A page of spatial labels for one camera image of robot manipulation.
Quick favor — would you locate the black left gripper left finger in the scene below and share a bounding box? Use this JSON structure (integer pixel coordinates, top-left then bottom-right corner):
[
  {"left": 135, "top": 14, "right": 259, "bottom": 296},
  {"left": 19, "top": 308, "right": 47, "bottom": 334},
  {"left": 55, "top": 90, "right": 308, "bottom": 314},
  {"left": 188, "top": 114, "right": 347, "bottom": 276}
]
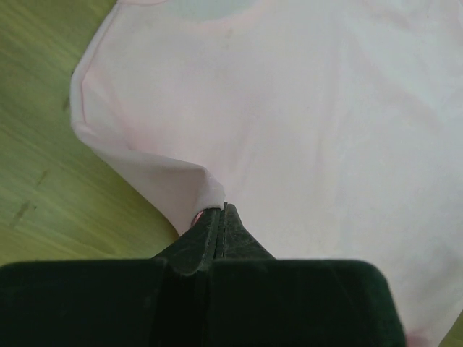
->
[{"left": 1, "top": 209, "right": 221, "bottom": 346}]

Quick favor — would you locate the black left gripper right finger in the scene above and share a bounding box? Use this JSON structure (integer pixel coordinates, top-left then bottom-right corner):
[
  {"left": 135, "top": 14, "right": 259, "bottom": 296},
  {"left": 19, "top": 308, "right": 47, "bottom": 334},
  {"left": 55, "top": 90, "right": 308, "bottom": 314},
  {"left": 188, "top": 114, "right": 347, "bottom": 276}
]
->
[{"left": 205, "top": 205, "right": 406, "bottom": 346}]

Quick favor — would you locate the light pink t-shirt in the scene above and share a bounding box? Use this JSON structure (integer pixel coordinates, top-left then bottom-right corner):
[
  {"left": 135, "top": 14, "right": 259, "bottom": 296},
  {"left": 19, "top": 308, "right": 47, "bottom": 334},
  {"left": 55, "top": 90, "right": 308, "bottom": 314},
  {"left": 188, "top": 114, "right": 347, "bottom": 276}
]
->
[{"left": 69, "top": 1, "right": 462, "bottom": 346}]

